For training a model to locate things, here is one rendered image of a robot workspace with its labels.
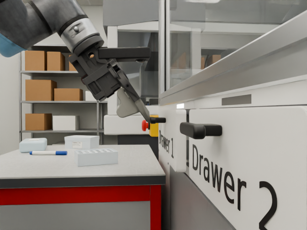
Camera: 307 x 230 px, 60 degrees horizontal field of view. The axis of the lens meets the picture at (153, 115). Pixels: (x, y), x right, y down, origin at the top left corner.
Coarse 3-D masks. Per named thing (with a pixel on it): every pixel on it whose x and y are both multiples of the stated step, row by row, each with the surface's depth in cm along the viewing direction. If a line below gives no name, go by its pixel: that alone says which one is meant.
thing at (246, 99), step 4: (236, 96) 28; (240, 96) 27; (244, 96) 26; (248, 96) 25; (224, 100) 32; (228, 100) 30; (232, 100) 29; (236, 100) 28; (240, 100) 27; (244, 100) 26; (248, 100) 25; (224, 104) 32; (228, 104) 30; (232, 104) 29; (236, 104) 28; (240, 104) 27
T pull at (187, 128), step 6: (180, 126) 31; (186, 126) 28; (192, 126) 25; (198, 126) 25; (204, 126) 25; (210, 126) 27; (216, 126) 27; (180, 132) 31; (186, 132) 28; (192, 132) 25; (198, 132) 25; (204, 132) 25; (210, 132) 27; (216, 132) 27; (198, 138) 25
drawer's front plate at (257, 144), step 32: (224, 128) 27; (256, 128) 20; (288, 128) 16; (192, 160) 41; (224, 160) 27; (256, 160) 20; (288, 160) 16; (224, 192) 27; (256, 192) 20; (288, 192) 16; (256, 224) 20; (288, 224) 16
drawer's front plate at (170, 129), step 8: (160, 112) 69; (168, 112) 55; (176, 112) 46; (184, 112) 46; (168, 120) 55; (176, 120) 46; (184, 120) 46; (160, 128) 69; (168, 128) 55; (176, 128) 46; (168, 136) 55; (176, 136) 46; (184, 136) 46; (160, 144) 69; (176, 144) 46; (184, 144) 46; (176, 152) 46; (184, 152) 46; (168, 160) 55; (176, 160) 46; (184, 160) 46; (176, 168) 46; (184, 168) 46
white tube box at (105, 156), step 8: (80, 152) 83; (88, 152) 84; (96, 152) 82; (104, 152) 82; (112, 152) 83; (80, 160) 80; (88, 160) 80; (96, 160) 81; (104, 160) 82; (112, 160) 83
